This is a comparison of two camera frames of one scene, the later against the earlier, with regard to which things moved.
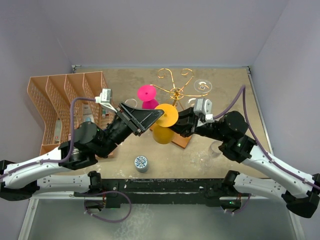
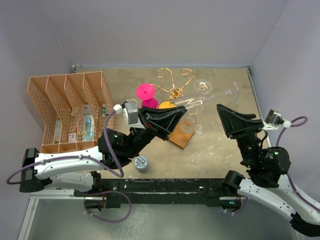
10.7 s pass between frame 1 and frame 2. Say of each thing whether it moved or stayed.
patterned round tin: stayed
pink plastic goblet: stayed
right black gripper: moved
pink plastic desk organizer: stayed
